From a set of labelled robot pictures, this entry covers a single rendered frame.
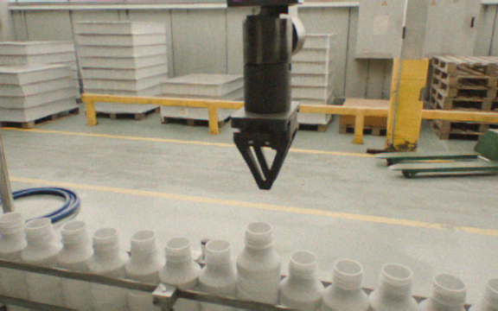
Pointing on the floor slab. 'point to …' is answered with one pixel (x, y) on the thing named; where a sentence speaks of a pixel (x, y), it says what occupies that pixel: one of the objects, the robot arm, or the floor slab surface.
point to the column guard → (406, 104)
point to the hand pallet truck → (495, 161)
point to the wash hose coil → (38, 193)
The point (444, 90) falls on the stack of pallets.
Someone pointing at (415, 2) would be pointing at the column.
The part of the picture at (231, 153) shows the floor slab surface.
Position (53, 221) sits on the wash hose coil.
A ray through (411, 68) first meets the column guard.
